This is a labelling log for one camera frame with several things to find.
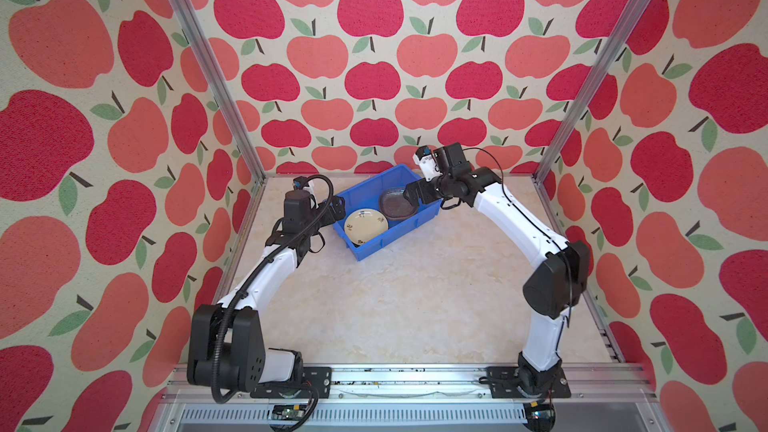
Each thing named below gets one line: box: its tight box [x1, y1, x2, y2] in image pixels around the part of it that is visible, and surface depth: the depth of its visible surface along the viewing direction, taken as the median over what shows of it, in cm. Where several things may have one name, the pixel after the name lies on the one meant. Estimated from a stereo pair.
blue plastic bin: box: [333, 164, 443, 261], surface depth 110 cm
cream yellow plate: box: [344, 208, 389, 245], surface depth 104 cm
